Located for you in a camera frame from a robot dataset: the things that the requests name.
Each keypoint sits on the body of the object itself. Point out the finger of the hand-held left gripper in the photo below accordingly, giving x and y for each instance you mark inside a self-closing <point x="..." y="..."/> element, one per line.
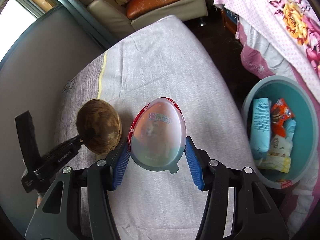
<point x="75" y="142"/>

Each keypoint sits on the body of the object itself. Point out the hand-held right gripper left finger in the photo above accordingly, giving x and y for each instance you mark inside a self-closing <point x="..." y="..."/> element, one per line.
<point x="122" y="167"/>

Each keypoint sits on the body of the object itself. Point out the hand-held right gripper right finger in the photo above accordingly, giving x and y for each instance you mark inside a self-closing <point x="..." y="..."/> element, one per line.
<point x="193" y="165"/>

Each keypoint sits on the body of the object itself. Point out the brown coconut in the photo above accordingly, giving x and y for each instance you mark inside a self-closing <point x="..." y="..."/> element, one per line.
<point x="100" y="120"/>

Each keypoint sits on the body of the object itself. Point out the egg-shaped plastic toy capsule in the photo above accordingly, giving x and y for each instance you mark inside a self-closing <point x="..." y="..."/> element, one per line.
<point x="157" y="130"/>

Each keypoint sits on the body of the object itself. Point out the white medicine box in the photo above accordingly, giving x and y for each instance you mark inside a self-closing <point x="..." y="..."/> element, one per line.
<point x="261" y="125"/>

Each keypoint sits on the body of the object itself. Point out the white cartoon printed pack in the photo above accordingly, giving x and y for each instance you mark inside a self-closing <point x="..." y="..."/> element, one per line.
<point x="277" y="152"/>

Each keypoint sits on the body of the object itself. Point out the orange snack packet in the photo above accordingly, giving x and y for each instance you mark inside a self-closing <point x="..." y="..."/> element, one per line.
<point x="280" y="117"/>

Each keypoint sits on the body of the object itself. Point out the teal plastic bin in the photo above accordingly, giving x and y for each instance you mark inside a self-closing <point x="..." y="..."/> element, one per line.
<point x="300" y="110"/>

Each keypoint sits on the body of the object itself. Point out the teal curtain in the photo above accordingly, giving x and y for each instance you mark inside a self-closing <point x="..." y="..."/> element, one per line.
<point x="75" y="17"/>

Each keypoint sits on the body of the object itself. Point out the window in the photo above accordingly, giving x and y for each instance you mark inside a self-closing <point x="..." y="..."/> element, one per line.
<point x="17" y="12"/>

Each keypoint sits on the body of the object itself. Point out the cream leather sofa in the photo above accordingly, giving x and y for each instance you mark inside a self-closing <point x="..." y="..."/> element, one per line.
<point x="107" y="12"/>

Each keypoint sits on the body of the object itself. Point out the orange seat cushion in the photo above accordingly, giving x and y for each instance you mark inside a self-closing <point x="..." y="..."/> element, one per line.
<point x="162" y="0"/>

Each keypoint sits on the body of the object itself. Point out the pink floral blanket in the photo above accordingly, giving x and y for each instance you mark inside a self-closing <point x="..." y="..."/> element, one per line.
<point x="275" y="5"/>

